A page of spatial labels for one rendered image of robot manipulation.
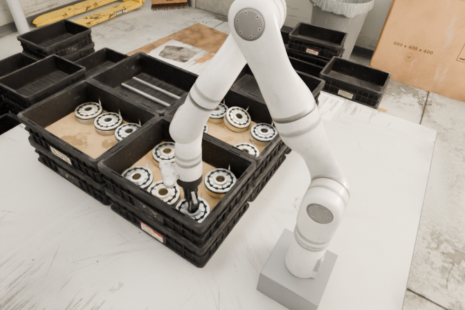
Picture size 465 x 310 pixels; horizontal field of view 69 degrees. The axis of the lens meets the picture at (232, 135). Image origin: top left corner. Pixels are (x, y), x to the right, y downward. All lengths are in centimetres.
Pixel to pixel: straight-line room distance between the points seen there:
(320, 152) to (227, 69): 26
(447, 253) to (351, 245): 118
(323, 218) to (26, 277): 86
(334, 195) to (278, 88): 27
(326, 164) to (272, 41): 30
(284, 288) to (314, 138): 46
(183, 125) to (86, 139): 64
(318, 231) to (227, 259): 39
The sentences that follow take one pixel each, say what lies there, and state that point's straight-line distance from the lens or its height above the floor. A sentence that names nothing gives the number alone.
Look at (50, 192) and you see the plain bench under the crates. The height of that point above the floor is 70.
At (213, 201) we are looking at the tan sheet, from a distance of 108.
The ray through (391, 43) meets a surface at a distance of 366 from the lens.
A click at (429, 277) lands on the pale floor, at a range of 220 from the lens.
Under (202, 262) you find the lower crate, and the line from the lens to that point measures 109.
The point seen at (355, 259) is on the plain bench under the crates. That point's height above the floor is 70.
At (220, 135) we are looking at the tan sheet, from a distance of 129.
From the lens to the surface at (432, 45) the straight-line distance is 366.
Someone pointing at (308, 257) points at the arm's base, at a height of 92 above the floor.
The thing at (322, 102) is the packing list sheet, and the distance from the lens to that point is 180.
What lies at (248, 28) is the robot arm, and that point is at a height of 145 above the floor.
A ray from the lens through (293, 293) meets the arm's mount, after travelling 99.
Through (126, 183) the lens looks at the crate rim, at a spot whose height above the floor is 93.
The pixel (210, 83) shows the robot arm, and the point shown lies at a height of 131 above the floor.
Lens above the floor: 168
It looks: 41 degrees down
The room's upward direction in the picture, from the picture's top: 4 degrees clockwise
